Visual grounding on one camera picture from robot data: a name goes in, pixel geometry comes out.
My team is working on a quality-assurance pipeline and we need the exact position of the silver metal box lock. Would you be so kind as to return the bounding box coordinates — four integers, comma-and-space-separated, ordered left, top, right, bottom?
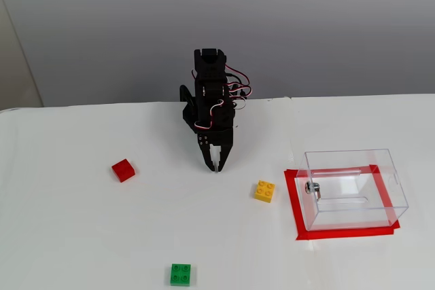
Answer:
304, 181, 322, 200

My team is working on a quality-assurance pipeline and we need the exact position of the red lego brick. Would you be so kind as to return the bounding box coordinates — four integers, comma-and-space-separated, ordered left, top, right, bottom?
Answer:
111, 158, 137, 183

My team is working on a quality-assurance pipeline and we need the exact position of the yellow lego brick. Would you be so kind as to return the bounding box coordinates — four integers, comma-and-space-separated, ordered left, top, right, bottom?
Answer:
254, 179, 277, 204

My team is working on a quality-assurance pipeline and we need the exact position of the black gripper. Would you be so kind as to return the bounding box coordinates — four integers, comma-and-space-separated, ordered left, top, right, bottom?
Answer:
194, 96, 238, 173

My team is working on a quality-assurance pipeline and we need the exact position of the transparent plastic box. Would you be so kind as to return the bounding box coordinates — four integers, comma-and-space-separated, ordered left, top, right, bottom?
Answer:
295, 147, 410, 232

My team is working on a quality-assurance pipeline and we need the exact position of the red tape frame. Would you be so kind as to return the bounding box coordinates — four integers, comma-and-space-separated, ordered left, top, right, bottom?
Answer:
283, 164, 401, 242

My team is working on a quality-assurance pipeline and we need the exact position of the green lego brick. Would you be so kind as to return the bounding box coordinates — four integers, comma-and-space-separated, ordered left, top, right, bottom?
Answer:
169, 262, 192, 287

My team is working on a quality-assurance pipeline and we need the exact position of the red white black servo cable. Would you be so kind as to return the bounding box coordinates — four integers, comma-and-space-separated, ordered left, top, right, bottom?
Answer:
224, 65, 253, 111
194, 98, 226, 132

